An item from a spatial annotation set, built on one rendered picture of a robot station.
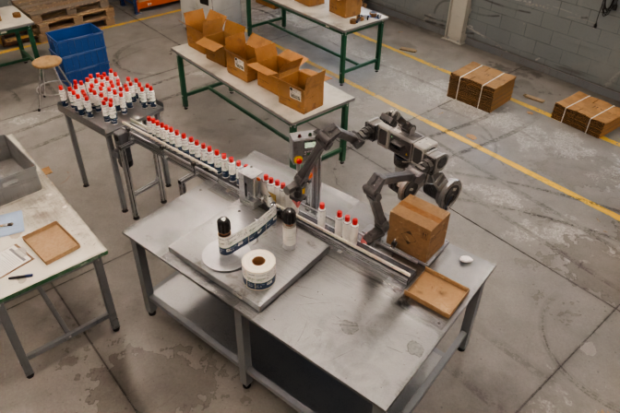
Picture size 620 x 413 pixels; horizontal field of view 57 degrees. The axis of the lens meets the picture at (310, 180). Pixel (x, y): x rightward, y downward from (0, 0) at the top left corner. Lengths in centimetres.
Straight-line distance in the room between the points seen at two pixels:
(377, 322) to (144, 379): 172
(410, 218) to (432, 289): 45
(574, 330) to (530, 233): 110
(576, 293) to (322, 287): 236
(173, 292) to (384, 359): 183
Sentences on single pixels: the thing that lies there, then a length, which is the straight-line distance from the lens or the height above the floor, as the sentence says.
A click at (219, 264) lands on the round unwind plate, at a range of 358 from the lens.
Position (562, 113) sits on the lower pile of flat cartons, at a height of 11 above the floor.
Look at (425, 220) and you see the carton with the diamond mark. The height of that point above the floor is 112.
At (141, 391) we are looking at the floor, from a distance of 418.
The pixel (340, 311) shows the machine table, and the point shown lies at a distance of 338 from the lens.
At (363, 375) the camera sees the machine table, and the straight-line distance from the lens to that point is 312.
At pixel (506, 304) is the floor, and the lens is 481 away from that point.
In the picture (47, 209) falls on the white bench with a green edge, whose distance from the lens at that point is 446.
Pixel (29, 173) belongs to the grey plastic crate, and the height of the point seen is 97.
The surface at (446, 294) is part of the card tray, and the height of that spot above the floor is 83.
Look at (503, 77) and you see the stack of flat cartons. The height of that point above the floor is 31.
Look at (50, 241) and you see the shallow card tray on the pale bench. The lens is 417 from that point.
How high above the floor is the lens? 337
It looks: 36 degrees down
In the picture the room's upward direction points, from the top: 1 degrees clockwise
